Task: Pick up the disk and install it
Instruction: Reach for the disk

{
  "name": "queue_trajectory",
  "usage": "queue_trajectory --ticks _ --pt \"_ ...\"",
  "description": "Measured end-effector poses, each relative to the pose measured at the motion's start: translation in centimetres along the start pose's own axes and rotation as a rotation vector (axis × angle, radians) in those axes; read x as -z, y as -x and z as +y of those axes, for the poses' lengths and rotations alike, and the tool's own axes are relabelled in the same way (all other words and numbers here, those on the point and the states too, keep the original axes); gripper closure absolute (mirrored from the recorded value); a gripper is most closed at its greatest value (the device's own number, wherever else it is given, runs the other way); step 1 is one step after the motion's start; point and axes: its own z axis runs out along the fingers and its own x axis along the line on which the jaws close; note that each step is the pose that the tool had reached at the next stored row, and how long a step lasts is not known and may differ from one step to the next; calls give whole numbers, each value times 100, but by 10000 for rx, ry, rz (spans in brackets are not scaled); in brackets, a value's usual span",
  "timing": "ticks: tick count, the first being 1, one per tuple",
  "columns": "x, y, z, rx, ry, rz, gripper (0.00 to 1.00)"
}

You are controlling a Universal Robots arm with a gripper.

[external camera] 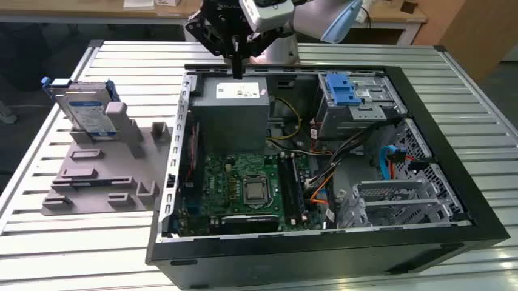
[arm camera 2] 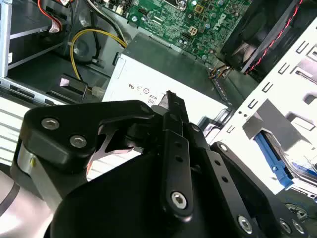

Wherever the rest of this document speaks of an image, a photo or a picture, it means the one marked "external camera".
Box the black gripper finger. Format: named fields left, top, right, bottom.
left=185, top=12, right=239, bottom=80
left=238, top=28, right=281, bottom=80

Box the hard disk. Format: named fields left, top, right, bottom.
left=42, top=78, right=123, bottom=142

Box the metal disk bay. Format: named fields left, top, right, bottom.
left=338, top=178, right=465, bottom=228

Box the white paper sheet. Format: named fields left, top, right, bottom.
left=123, top=0, right=155, bottom=12

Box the blue plastic drive latch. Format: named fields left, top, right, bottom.
left=326, top=74, right=363, bottom=107

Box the grey power supply unit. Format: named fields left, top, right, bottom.
left=190, top=75, right=271, bottom=157

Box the wooden desk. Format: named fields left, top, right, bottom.
left=0, top=0, right=430, bottom=46

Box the metal optical drive cage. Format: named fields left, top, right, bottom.
left=315, top=71, right=409, bottom=142

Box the black CPU socket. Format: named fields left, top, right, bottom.
left=241, top=174, right=271, bottom=210

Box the green motherboard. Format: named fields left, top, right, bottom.
left=178, top=153, right=325, bottom=237

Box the black RAM slot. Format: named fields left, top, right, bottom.
left=278, top=153, right=299, bottom=222

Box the silver CPU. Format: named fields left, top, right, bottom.
left=243, top=181, right=267, bottom=203

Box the grey parts rack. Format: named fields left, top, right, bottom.
left=40, top=102, right=175, bottom=217

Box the wooden cabinet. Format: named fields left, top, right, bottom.
left=413, top=0, right=518, bottom=85

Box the grey metal foot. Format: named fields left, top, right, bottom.
left=0, top=99, right=18, bottom=124

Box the black graphics card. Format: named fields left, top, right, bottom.
left=210, top=213, right=281, bottom=236

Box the black open PC case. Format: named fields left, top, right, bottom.
left=146, top=62, right=512, bottom=290

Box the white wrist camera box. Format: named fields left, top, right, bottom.
left=238, top=0, right=295, bottom=33

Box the yellow wire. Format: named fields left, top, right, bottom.
left=266, top=96, right=303, bottom=142

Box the thin red wire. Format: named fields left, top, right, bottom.
left=185, top=122, right=202, bottom=186

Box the black wire bundle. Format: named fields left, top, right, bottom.
left=306, top=119, right=402, bottom=189

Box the blue data wire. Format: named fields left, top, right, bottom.
left=378, top=144, right=406, bottom=182

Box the orange wire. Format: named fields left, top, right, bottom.
left=310, top=180, right=331, bottom=207

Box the power wire with black plug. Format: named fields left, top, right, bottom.
left=386, top=150, right=434, bottom=172

